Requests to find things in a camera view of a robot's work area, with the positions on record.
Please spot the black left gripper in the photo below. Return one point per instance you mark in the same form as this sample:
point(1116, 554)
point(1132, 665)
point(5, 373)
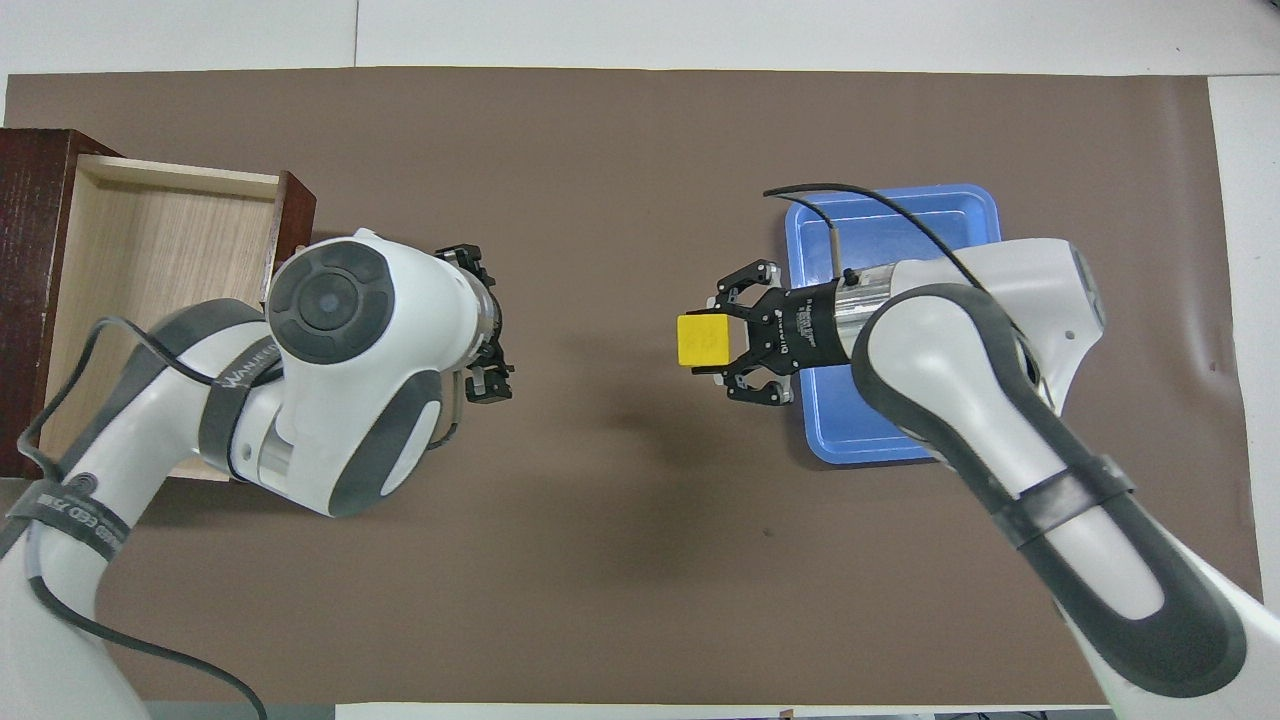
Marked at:
point(492, 325)

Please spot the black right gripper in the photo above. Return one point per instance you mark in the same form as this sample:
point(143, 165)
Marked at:
point(805, 330)

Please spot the yellow cube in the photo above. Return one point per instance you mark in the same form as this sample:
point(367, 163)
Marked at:
point(707, 340)

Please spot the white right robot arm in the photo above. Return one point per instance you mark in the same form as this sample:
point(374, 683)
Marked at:
point(1000, 400)

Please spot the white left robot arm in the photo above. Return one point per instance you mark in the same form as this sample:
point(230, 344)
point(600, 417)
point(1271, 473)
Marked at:
point(340, 400)

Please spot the blue plastic tray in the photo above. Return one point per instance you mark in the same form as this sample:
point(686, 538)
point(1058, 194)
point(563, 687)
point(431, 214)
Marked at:
point(900, 225)

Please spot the brown table mat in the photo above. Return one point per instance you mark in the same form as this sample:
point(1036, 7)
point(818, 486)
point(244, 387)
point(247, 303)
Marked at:
point(620, 150)

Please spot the dark brown wooden cabinet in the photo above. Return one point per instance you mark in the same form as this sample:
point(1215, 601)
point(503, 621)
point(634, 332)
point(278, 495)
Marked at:
point(25, 250)

